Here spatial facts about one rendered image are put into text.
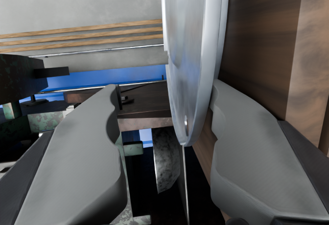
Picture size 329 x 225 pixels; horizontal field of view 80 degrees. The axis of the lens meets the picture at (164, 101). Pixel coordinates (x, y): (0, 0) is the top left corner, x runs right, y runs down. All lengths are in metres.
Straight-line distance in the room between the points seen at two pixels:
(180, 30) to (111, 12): 1.88
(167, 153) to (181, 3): 0.64
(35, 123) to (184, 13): 1.07
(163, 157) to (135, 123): 0.25
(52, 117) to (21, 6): 1.38
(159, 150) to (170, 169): 0.08
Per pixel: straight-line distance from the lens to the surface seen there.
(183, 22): 0.17
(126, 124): 0.55
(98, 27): 1.87
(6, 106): 1.13
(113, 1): 2.06
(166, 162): 0.76
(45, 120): 1.15
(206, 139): 0.21
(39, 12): 2.22
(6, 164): 0.98
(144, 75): 1.94
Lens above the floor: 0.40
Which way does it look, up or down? 4 degrees down
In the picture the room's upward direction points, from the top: 96 degrees counter-clockwise
